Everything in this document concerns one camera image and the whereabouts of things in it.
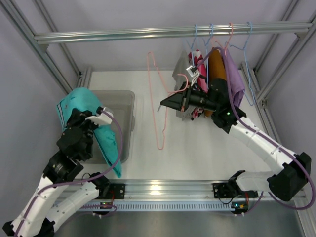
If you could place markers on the clear plastic bin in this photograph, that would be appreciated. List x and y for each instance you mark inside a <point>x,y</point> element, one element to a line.
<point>121,103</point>

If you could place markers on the aluminium frame strut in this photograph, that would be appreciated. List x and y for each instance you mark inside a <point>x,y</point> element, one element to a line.
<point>283,49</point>
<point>31,18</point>

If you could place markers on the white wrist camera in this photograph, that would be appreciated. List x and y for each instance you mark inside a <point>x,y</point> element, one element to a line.
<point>103,116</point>
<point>193,73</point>

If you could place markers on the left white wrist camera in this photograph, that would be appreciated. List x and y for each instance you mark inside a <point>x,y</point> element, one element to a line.
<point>103,116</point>

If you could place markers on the purple trousers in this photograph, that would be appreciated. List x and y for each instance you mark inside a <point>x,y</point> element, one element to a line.
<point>236,82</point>

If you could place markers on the slotted cable duct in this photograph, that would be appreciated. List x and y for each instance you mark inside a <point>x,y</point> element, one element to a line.
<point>132,206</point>

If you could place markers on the pink hanger of teal trousers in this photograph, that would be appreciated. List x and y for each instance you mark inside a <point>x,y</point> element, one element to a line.
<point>158,88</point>

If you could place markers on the empty blue hanger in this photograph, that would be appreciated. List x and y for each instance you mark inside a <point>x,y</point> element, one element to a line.
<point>251,100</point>

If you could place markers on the teal trousers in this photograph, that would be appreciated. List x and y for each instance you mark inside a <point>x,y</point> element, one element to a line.
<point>83,100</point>

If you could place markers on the aluminium hanging rail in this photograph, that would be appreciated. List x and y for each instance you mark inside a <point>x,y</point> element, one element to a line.
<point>174,32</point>

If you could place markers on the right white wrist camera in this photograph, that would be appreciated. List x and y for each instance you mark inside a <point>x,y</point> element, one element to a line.
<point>193,73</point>

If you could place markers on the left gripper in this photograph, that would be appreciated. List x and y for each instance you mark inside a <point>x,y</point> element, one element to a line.
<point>80,118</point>

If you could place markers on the brown trousers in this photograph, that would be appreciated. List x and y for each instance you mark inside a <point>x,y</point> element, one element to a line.
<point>216,67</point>

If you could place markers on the pink patterned trousers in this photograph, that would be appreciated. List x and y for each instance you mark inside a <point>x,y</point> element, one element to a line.
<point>195,58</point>

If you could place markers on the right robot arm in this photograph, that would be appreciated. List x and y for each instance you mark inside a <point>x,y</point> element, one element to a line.
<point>289,172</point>

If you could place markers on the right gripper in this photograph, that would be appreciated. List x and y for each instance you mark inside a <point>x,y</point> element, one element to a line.
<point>184,100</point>

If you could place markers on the left aluminium frame strut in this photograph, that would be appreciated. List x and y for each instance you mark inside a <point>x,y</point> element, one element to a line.
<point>31,18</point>

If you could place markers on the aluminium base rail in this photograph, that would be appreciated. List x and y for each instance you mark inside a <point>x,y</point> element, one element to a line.
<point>168,190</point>

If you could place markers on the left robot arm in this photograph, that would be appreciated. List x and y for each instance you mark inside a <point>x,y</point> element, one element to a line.
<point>42,217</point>

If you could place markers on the right aluminium frame strut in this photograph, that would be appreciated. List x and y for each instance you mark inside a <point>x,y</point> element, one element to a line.
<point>283,49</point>

